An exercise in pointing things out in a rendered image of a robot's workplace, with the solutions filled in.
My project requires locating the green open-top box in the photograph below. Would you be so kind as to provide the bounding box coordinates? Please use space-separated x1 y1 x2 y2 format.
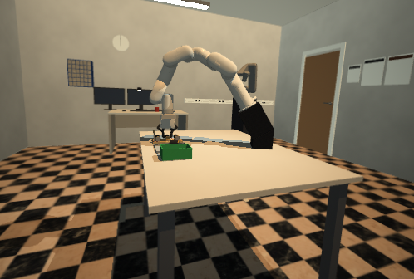
160 144 192 161

